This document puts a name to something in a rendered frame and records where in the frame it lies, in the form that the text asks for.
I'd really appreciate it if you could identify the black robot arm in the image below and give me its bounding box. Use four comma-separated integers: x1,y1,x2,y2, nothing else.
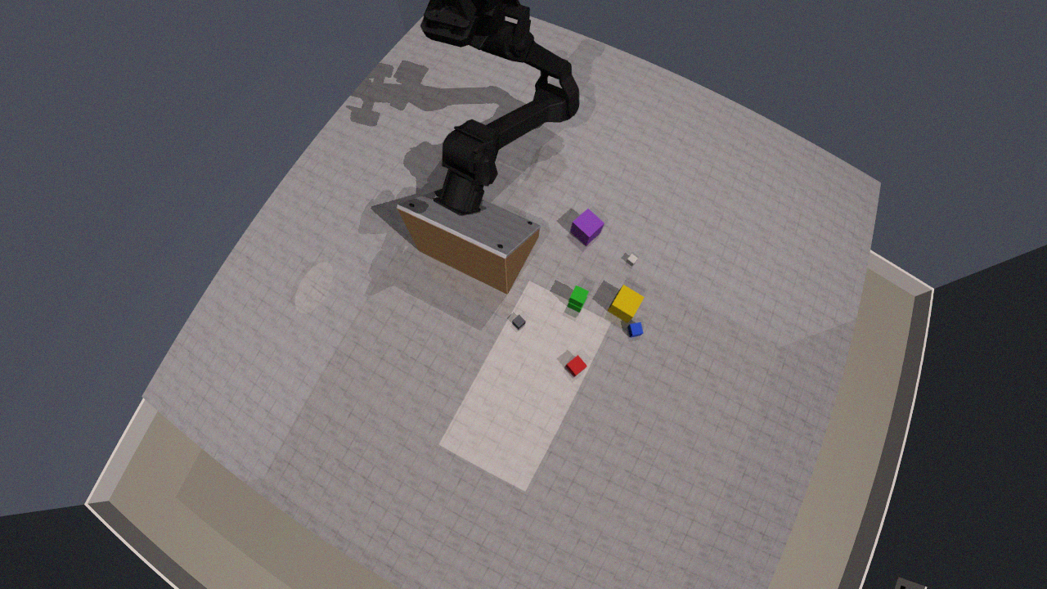
435,0,580,216

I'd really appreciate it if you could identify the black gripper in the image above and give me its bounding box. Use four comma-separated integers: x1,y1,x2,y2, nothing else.
420,0,502,47

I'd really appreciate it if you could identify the purple cube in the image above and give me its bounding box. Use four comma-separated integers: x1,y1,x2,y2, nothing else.
570,209,604,246

